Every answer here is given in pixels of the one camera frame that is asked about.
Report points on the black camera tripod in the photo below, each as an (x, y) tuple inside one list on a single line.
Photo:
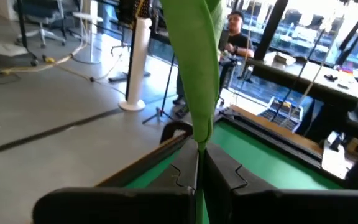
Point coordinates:
[(166, 90)]

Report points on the white round pedestal table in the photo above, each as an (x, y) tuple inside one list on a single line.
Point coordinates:
[(93, 37)]

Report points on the grey office chair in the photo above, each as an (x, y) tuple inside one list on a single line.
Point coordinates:
[(42, 12)]

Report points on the thick black pole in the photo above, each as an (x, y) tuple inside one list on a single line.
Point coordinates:
[(270, 28)]

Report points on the white floor plate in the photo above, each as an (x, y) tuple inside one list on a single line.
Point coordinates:
[(5, 49)]

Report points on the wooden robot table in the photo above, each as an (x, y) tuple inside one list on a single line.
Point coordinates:
[(275, 130)]

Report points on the grey desk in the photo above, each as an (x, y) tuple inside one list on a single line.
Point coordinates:
[(306, 77)]

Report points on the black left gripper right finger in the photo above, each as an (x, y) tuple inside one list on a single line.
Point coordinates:
[(291, 207)]

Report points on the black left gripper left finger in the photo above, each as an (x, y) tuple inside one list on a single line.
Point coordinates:
[(120, 205)]

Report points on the person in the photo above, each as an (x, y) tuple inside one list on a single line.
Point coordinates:
[(239, 42)]

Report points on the yellow tulip with green leaf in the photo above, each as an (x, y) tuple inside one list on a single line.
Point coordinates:
[(194, 77)]

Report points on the green table mat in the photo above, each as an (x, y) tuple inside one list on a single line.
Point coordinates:
[(259, 161)]

